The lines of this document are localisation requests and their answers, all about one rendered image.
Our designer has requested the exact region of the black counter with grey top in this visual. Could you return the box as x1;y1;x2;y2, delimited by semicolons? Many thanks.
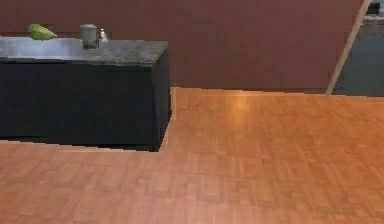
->
0;35;173;153

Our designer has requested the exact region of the grey cylindrical cup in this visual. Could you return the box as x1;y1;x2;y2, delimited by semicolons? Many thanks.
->
79;23;99;50

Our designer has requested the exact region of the green pear-shaped fruit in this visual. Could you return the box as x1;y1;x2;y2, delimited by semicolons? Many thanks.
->
27;23;58;41

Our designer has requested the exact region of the small black box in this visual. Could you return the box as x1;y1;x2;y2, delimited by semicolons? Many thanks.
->
366;2;382;15

